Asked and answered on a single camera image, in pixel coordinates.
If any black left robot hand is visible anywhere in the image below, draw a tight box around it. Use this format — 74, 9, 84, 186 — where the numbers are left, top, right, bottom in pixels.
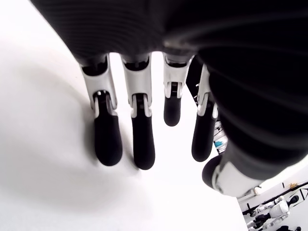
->
28, 0, 308, 198

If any white humanoid robot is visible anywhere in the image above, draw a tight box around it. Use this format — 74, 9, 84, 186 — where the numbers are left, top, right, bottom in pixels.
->
246, 194, 300, 231

